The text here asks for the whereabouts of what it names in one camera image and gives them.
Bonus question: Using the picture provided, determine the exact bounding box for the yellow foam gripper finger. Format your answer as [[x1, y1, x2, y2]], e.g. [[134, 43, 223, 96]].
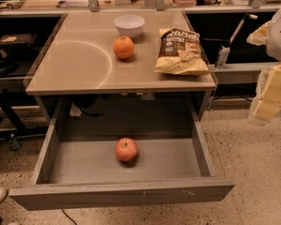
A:
[[246, 22, 270, 46], [248, 62, 281, 126]]

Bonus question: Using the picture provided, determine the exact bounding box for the red apple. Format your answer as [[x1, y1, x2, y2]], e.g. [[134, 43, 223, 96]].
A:
[[114, 138, 138, 162]]

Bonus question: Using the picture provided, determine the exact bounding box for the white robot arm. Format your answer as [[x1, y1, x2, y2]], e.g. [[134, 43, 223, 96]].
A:
[[246, 8, 281, 126]]

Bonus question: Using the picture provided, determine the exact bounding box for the grey cabinet counter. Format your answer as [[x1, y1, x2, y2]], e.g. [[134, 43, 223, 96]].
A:
[[26, 10, 216, 97]]

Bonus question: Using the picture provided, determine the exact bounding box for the grey open drawer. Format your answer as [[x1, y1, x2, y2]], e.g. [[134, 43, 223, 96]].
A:
[[9, 97, 234, 210]]

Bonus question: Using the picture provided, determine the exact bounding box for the white bottle with rod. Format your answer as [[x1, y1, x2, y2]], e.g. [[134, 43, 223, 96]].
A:
[[214, 13, 258, 68]]

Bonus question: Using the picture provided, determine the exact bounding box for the yellow brown chip bag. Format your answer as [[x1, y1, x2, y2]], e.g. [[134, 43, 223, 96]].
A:
[[155, 28, 210, 76]]

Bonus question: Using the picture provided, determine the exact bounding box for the white bowl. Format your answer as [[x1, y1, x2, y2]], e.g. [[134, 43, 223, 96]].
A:
[[114, 15, 145, 38]]

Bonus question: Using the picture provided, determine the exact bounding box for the orange fruit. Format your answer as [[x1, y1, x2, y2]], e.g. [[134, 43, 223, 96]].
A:
[[112, 37, 134, 59]]

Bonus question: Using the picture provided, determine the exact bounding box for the black floor cable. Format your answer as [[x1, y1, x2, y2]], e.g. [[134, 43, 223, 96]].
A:
[[61, 208, 78, 225]]

